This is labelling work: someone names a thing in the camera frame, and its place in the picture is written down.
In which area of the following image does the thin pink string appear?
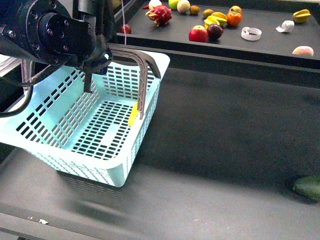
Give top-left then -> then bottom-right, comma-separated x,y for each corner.
120,0 -> 127,46

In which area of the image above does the white tape ring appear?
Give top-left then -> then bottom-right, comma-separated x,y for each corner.
240,26 -> 263,42

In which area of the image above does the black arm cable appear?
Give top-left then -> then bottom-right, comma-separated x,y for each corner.
0,59 -> 35,119

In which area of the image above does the yellow starfruit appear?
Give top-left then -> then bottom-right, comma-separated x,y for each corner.
292,9 -> 311,24
204,12 -> 227,29

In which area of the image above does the yellow fruit in basket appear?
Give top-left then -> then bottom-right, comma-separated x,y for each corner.
127,102 -> 139,127

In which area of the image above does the dark green avocado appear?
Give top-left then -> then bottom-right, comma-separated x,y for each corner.
292,175 -> 320,202

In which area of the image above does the green apple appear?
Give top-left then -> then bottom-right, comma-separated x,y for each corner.
168,0 -> 180,10

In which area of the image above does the pink peach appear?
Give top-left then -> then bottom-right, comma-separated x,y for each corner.
177,0 -> 191,14

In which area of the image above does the orange persimmon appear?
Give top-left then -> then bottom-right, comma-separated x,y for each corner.
226,11 -> 242,28

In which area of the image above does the green red mango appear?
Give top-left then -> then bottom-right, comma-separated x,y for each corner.
229,5 -> 242,15

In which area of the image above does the white round fruit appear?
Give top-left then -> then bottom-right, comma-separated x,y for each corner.
148,0 -> 162,10

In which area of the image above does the red apple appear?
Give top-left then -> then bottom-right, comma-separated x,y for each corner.
188,25 -> 209,43

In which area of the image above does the small red fruit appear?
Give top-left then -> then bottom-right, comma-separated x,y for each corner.
120,24 -> 132,34

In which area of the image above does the red dragon fruit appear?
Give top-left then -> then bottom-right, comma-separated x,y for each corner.
145,5 -> 172,27

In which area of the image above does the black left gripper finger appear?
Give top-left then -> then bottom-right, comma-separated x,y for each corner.
83,73 -> 93,94

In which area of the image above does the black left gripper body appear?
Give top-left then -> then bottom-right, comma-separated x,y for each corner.
25,0 -> 113,68

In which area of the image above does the light blue plastic basket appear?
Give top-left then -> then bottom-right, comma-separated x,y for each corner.
0,62 -> 162,187

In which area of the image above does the brown kiwi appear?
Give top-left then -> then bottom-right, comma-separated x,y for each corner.
202,8 -> 214,19
189,5 -> 200,16

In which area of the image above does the dark purple fruit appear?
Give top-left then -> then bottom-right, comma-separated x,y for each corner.
207,23 -> 224,40

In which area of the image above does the grey basket handle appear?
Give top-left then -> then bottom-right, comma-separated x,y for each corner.
109,46 -> 161,120
20,59 -> 57,88

